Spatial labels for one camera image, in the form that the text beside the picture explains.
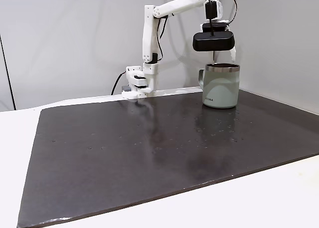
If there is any grey-green steel mug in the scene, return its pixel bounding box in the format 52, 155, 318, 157
198, 62, 241, 110

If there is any black oval camera box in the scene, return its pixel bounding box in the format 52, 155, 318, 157
192, 31, 235, 52

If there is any black camera cable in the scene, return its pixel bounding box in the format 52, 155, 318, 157
111, 0, 218, 96

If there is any black table mat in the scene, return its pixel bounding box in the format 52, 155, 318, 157
16, 89, 319, 228

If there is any red white servo wire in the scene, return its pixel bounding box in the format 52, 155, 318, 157
219, 0, 238, 24

